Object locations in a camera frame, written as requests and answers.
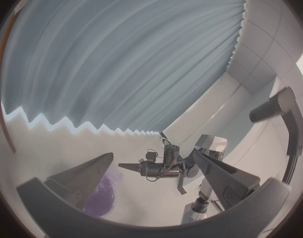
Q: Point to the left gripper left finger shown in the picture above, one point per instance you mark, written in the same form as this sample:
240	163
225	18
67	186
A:
84	177

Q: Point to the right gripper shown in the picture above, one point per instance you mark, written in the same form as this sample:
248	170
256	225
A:
154	169

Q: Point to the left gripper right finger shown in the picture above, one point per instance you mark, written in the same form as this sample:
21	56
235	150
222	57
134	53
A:
223	177

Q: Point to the purple plastic bag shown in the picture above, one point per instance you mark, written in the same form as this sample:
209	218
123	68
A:
104	194

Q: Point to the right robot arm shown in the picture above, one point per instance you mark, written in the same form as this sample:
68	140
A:
170	155

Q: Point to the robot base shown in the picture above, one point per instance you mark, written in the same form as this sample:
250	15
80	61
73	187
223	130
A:
191	214

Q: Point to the blue-green curtain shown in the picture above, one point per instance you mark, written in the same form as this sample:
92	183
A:
116	58

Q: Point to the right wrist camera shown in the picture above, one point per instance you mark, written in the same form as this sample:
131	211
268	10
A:
151	156

